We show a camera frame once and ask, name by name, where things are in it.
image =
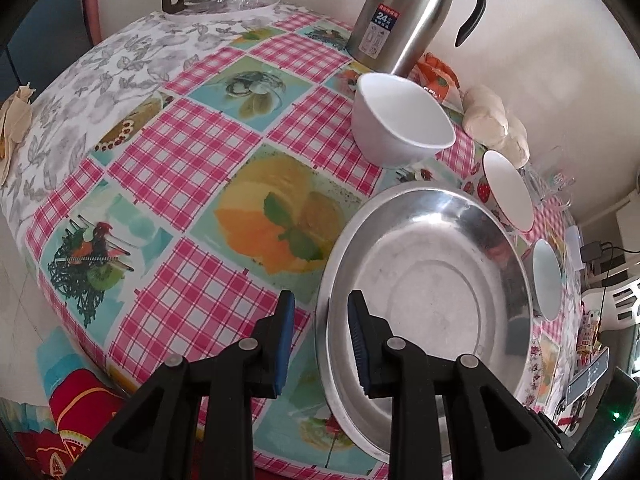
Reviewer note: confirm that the white plastic container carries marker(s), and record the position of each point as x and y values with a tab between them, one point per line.
573	247

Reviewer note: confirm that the small toy bottle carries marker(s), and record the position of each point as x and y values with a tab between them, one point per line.
587	335

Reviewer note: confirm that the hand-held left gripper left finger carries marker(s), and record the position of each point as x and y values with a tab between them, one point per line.
285	340

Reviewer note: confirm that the orange snack packet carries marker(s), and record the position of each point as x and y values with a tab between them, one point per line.
440	80

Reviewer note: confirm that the stainless steel thermos jug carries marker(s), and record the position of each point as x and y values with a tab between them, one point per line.
400	15

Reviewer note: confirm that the small white bowl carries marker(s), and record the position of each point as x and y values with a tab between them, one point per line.
507	190
547	280

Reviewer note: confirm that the white serving tray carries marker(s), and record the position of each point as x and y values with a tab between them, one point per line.
220	14

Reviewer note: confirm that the pink pole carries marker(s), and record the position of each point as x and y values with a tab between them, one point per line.
92	0

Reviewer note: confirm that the white plastic basket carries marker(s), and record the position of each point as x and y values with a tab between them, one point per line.
617	300

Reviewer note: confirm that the beige cloth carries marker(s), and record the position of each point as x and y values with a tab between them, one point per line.
15	120

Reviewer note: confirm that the red patterned cloth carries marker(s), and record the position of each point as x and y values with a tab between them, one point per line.
75	400

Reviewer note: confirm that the pink checked tablecloth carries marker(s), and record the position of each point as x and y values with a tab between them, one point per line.
200	150

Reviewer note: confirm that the black charger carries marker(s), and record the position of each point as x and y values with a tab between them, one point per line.
594	252

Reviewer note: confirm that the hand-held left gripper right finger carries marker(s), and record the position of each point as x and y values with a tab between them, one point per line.
358	341

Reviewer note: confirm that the bag of steamed buns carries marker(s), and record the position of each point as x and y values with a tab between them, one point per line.
487	115

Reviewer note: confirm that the smartphone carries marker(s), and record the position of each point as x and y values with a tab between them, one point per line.
589	375

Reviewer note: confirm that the large white bowl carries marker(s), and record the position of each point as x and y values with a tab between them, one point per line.
400	115

